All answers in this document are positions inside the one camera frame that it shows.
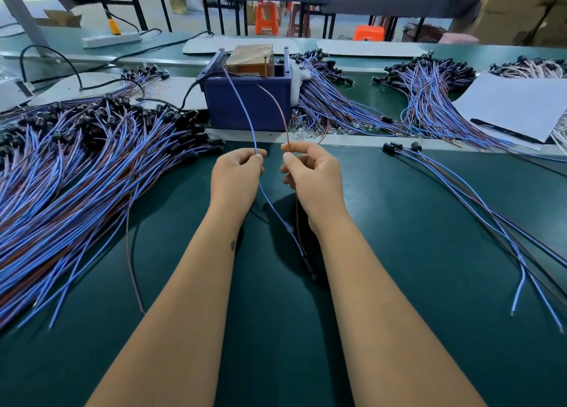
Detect pile of wired lamps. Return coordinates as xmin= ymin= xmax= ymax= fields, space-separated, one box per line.
xmin=0 ymin=96 xmax=223 ymax=333

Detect grey metal pole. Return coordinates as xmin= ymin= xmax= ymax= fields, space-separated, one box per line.
xmin=0 ymin=0 xmax=53 ymax=47

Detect white paper sheet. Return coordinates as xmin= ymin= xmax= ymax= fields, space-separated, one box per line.
xmin=452 ymin=72 xmax=567 ymax=146

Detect loose grey wire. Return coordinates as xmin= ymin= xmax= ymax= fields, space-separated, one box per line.
xmin=124 ymin=194 xmax=145 ymax=315

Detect black pen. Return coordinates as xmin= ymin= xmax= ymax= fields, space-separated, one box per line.
xmin=470 ymin=117 xmax=546 ymax=145

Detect person's right hand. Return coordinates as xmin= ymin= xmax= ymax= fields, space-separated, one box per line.
xmin=280 ymin=140 xmax=348 ymax=230

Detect white flat mat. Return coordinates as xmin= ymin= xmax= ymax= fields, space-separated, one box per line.
xmin=316 ymin=39 xmax=431 ymax=59
xmin=181 ymin=34 xmax=315 ymax=56
xmin=31 ymin=72 xmax=207 ymax=109

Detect white power strip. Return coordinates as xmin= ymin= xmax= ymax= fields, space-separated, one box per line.
xmin=82 ymin=32 xmax=143 ymax=49

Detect person's left hand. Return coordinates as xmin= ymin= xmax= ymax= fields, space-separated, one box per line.
xmin=209 ymin=147 xmax=268 ymax=221

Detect brown cardboard block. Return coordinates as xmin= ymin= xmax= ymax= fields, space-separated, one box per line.
xmin=225 ymin=44 xmax=275 ymax=78

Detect pink plastic stool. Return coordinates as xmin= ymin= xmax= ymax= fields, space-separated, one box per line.
xmin=438 ymin=32 xmax=480 ymax=46

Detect open cardboard box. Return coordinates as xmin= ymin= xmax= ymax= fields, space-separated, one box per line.
xmin=40 ymin=10 xmax=83 ymax=28

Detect blue plastic tester box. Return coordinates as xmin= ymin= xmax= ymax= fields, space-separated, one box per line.
xmin=197 ymin=48 xmax=294 ymax=133

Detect blue brown plug cable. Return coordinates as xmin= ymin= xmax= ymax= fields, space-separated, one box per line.
xmin=221 ymin=65 xmax=318 ymax=279
xmin=383 ymin=142 xmax=524 ymax=317
xmin=409 ymin=140 xmax=567 ymax=270
xmin=381 ymin=142 xmax=566 ymax=334

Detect black power cable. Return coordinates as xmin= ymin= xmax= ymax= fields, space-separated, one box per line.
xmin=19 ymin=30 xmax=214 ymax=88

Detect orange plastic stool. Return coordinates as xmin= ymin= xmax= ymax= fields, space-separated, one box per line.
xmin=255 ymin=0 xmax=280 ymax=36
xmin=353 ymin=25 xmax=387 ymax=42

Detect person's right forearm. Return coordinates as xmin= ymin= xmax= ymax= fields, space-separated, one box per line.
xmin=310 ymin=220 xmax=488 ymax=407

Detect stack of large cardboard boxes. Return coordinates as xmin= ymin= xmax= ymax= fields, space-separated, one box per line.
xmin=461 ymin=0 xmax=567 ymax=47

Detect white plastic device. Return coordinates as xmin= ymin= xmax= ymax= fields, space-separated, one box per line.
xmin=0 ymin=81 xmax=35 ymax=111

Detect person's left forearm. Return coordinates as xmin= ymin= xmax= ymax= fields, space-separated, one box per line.
xmin=86 ymin=211 xmax=253 ymax=407

